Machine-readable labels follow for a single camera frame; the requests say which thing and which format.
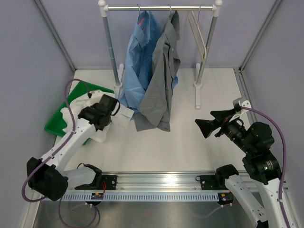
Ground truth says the white slotted cable duct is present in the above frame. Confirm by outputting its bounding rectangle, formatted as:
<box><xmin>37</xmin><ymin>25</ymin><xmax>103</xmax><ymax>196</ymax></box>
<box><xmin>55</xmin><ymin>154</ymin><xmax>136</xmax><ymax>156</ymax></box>
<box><xmin>62</xmin><ymin>192</ymin><xmax>219</xmax><ymax>202</ymax></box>

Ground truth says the black mounting plate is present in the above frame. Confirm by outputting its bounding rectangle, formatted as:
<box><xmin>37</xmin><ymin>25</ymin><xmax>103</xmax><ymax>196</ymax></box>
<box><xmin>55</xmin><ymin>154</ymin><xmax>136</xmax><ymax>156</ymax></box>
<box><xmin>75</xmin><ymin>174</ymin><xmax>117</xmax><ymax>190</ymax></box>
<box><xmin>195</xmin><ymin>174</ymin><xmax>228</xmax><ymax>190</ymax></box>

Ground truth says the light blue shirt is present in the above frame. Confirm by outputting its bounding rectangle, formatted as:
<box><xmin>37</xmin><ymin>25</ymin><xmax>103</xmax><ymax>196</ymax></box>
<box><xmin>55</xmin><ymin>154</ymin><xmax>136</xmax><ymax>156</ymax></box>
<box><xmin>120</xmin><ymin>11</ymin><xmax>181</xmax><ymax>111</ymax></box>

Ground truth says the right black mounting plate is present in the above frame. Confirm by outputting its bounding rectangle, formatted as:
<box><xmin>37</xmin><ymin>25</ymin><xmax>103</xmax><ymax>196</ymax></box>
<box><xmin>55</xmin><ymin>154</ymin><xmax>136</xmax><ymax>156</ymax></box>
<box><xmin>195</xmin><ymin>174</ymin><xmax>228</xmax><ymax>190</ymax></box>

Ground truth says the purple cable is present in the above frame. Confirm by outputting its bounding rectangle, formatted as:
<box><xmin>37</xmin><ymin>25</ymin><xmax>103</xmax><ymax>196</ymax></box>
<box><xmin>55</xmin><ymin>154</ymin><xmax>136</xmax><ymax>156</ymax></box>
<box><xmin>21</xmin><ymin>79</ymin><xmax>102</xmax><ymax>228</ymax></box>
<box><xmin>241</xmin><ymin>106</ymin><xmax>292</xmax><ymax>228</ymax></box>

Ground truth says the metal wire hanger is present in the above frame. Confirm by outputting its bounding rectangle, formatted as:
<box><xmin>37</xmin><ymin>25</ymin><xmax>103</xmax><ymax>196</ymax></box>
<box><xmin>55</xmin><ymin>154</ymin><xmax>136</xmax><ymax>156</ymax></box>
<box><xmin>187</xmin><ymin>5</ymin><xmax>207</xmax><ymax>63</ymax></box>

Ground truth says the white shirt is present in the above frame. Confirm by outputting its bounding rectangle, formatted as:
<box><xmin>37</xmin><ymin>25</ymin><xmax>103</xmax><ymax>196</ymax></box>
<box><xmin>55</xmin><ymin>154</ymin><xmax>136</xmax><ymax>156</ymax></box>
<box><xmin>60</xmin><ymin>90</ymin><xmax>134</xmax><ymax>143</ymax></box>

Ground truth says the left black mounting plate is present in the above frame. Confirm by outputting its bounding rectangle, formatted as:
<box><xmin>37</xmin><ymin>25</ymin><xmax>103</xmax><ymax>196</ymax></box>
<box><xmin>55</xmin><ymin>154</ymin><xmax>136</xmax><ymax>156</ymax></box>
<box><xmin>75</xmin><ymin>174</ymin><xmax>117</xmax><ymax>190</ymax></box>

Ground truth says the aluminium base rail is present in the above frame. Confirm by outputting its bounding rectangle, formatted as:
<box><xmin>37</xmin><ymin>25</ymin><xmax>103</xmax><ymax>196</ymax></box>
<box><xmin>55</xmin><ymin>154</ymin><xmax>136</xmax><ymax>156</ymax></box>
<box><xmin>30</xmin><ymin>172</ymin><xmax>289</xmax><ymax>193</ymax></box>

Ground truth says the grey shirt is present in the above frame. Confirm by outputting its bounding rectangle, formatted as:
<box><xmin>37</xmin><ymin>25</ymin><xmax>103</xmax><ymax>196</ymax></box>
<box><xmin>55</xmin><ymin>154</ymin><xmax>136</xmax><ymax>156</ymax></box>
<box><xmin>134</xmin><ymin>11</ymin><xmax>181</xmax><ymax>132</ymax></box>

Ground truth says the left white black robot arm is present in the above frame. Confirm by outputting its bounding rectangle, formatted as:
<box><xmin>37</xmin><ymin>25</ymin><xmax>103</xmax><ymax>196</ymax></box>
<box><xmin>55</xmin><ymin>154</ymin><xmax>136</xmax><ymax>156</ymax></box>
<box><xmin>21</xmin><ymin>95</ymin><xmax>121</xmax><ymax>202</ymax></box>

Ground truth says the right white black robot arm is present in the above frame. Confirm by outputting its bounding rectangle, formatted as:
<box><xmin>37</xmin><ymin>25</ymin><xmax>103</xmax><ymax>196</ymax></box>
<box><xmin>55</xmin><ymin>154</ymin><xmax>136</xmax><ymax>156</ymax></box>
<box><xmin>195</xmin><ymin>106</ymin><xmax>298</xmax><ymax>228</ymax></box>

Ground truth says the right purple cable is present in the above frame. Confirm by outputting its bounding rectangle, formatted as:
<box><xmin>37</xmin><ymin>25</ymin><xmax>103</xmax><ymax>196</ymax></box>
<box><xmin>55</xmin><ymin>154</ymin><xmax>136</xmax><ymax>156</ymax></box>
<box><xmin>241</xmin><ymin>106</ymin><xmax>292</xmax><ymax>228</ymax></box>

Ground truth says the green plastic tray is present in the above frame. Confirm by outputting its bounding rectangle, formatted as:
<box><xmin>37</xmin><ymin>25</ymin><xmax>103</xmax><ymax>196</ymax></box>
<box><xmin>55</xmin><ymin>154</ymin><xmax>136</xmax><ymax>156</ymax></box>
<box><xmin>44</xmin><ymin>82</ymin><xmax>114</xmax><ymax>137</ymax></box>

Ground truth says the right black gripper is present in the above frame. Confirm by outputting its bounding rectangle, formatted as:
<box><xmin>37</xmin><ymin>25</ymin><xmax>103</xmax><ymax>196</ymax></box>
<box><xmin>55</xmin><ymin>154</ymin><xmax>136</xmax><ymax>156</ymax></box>
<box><xmin>195</xmin><ymin>108</ymin><xmax>254</xmax><ymax>154</ymax></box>

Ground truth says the white metal clothes rack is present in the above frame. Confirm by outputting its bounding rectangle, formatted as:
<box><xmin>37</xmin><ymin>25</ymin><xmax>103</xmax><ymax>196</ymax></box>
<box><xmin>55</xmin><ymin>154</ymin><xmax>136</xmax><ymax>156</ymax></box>
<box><xmin>98</xmin><ymin>0</ymin><xmax>223</xmax><ymax>109</ymax></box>

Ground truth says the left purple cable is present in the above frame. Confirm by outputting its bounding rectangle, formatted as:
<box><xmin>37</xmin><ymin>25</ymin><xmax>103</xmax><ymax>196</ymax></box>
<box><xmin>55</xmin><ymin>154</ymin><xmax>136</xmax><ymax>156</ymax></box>
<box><xmin>21</xmin><ymin>79</ymin><xmax>102</xmax><ymax>228</ymax></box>

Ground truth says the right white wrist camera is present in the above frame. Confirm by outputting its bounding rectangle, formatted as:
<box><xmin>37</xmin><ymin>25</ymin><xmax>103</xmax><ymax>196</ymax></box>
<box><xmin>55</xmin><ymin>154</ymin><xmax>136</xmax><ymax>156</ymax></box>
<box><xmin>230</xmin><ymin>98</ymin><xmax>251</xmax><ymax>122</ymax></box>

